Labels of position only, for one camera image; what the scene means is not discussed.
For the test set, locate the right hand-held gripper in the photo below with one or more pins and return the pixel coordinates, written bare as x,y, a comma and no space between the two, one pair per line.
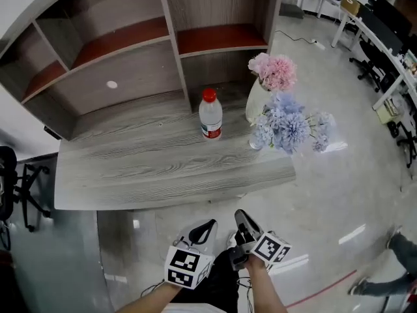
270,248

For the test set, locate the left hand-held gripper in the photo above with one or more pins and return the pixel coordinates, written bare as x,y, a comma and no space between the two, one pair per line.
185,266

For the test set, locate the person's right forearm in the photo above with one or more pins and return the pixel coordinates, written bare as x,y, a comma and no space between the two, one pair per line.
265,289

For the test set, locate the person's left forearm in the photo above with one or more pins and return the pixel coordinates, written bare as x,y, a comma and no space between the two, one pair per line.
153,300

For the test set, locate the grey wooden shelf unit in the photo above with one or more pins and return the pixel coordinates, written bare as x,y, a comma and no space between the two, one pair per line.
146,168

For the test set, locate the white office desk row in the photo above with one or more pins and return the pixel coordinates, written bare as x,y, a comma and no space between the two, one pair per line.
391,57

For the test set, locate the person's white shoe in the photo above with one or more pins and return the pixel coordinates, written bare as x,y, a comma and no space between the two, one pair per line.
232,240

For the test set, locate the person's black trousers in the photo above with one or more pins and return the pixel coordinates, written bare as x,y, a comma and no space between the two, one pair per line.
221,282

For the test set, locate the person's white shirt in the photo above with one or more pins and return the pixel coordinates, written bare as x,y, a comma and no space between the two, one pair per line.
202,308

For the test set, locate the small glass vase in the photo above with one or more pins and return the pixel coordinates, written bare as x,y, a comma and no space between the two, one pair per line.
255,144

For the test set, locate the blue flower bunch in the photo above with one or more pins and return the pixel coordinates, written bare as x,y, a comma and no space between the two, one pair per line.
286,126

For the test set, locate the red-capped water bottle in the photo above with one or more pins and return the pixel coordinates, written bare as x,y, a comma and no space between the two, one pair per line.
210,116

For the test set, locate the white vase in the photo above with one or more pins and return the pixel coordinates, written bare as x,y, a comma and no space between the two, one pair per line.
255,106

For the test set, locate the pink flower bunch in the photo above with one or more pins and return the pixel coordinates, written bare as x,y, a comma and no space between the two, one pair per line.
277,72

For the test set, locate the white round hole cover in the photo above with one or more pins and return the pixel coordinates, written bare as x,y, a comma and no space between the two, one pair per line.
111,84

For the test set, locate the pale yellow bin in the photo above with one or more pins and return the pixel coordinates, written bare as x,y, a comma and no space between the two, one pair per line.
389,111

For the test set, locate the black mesh office chair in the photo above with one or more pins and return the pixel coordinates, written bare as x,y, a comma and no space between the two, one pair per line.
9,181

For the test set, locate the cardboard box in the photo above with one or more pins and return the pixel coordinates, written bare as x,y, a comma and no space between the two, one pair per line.
351,4

